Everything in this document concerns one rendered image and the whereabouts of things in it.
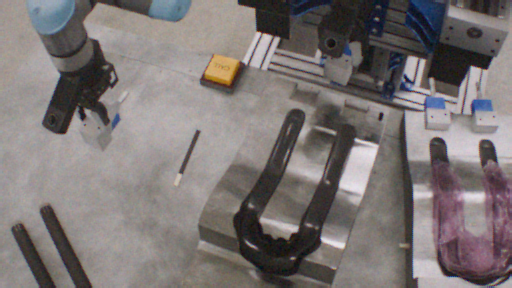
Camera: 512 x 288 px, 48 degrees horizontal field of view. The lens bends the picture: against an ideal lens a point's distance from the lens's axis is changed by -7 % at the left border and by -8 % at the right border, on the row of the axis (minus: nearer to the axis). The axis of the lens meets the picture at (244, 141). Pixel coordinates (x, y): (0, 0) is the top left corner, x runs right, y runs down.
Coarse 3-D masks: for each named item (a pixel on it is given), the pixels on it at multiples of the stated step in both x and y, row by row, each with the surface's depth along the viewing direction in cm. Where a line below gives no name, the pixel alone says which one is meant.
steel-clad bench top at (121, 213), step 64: (128, 64) 144; (192, 64) 143; (0, 128) 137; (128, 128) 135; (192, 128) 134; (384, 128) 132; (0, 192) 129; (64, 192) 128; (128, 192) 127; (192, 192) 127; (384, 192) 124; (0, 256) 121; (128, 256) 120; (192, 256) 120; (384, 256) 117
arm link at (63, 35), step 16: (32, 0) 88; (48, 0) 88; (64, 0) 88; (80, 0) 92; (32, 16) 89; (48, 16) 88; (64, 16) 89; (80, 16) 93; (48, 32) 90; (64, 32) 92; (80, 32) 95; (48, 48) 95; (64, 48) 94; (80, 48) 97
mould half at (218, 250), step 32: (288, 96) 127; (320, 96) 126; (256, 128) 124; (320, 128) 123; (256, 160) 120; (320, 160) 119; (352, 160) 119; (224, 192) 112; (288, 192) 115; (352, 192) 116; (224, 224) 109; (288, 224) 108; (352, 224) 110; (224, 256) 113; (320, 256) 105
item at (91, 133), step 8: (120, 96) 123; (120, 104) 123; (88, 120) 118; (80, 128) 117; (88, 128) 117; (96, 128) 117; (112, 128) 121; (88, 136) 118; (96, 136) 116; (104, 136) 119; (96, 144) 119; (104, 144) 120
